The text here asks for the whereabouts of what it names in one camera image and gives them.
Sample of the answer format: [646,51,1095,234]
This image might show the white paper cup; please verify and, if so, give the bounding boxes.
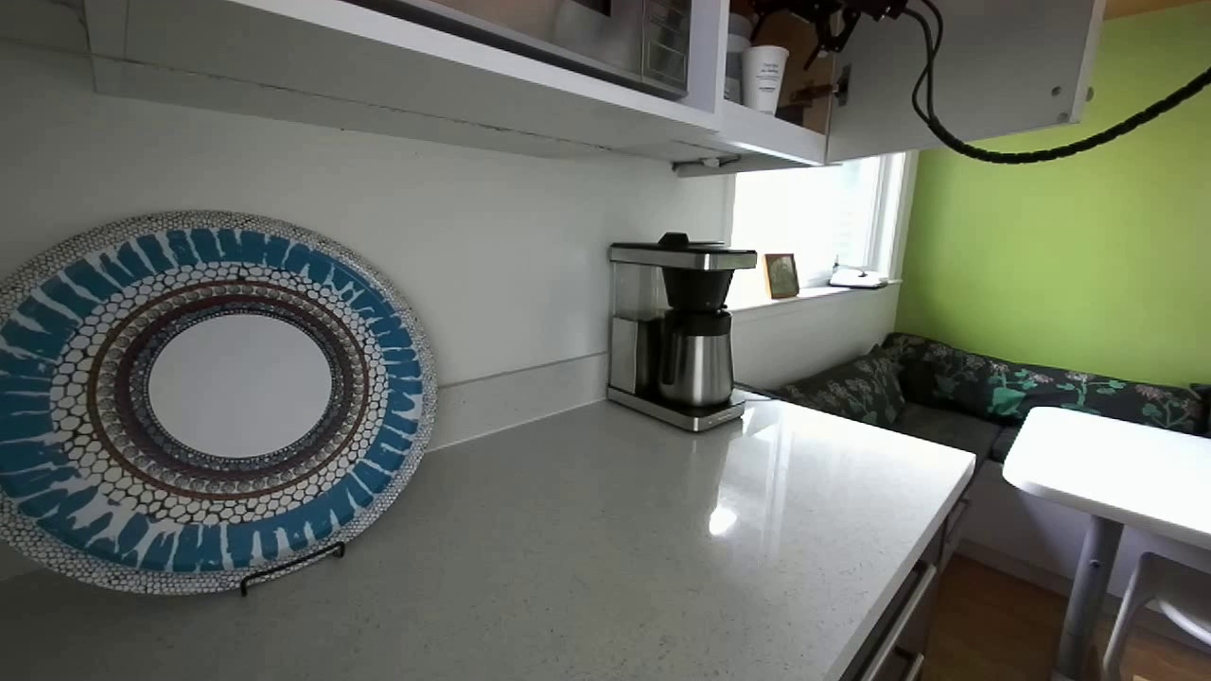
[742,45,786,112]

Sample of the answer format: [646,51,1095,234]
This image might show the white cabinet door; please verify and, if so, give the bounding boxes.
[827,0,1105,161]

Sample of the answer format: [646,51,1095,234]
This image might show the robot arm with red wrist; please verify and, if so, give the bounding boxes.
[786,0,909,51]

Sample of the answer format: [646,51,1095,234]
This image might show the silver under cabinet light bar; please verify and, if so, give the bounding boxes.
[670,154,786,179]

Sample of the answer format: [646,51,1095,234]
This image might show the glass front cabinet door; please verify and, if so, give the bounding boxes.
[353,0,695,106]

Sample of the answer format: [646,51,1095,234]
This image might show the brown items in cabinet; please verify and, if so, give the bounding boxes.
[752,12,841,133]

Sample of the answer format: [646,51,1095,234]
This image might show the stainless steel coffee maker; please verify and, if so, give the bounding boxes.
[605,229,758,436]

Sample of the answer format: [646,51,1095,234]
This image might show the white object on windowsill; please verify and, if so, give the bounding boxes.
[826,265,892,292]

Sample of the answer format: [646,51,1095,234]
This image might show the floral dark bench cushion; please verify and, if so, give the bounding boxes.
[781,334,1206,436]

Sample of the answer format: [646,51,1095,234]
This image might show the blue white decorative plate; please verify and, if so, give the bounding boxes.
[0,213,435,595]

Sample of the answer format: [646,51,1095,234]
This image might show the small white side table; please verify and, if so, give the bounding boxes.
[1004,407,1211,681]

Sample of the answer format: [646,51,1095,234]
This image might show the small wooden picture frame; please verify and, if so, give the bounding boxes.
[763,252,798,300]

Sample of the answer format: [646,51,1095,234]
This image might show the black wire plate stand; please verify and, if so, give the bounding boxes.
[240,541,347,599]

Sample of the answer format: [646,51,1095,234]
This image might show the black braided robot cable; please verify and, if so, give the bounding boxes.
[906,0,1211,166]

